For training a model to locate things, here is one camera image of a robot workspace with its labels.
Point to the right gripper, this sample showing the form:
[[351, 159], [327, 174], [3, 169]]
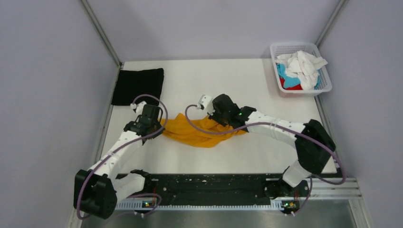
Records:
[[214, 117]]

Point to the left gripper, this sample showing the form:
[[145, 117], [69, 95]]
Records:
[[159, 127]]

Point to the orange t-shirt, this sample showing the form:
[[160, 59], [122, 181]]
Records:
[[180, 130]]

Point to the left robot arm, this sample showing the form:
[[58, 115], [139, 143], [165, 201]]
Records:
[[98, 190]]

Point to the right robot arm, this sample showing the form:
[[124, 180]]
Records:
[[312, 142]]

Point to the folded black t-shirt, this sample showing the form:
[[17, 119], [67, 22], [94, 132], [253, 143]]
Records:
[[131, 84]]

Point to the light blue t-shirt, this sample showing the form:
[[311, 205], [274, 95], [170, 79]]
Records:
[[306, 74]]

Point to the red t-shirt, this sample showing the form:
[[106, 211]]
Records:
[[295, 87]]

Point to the white t-shirt in basket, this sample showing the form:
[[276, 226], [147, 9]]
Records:
[[302, 56]]

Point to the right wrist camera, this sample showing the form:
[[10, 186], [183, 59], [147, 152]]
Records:
[[205, 103]]

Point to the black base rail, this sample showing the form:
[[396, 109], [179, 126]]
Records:
[[220, 191]]

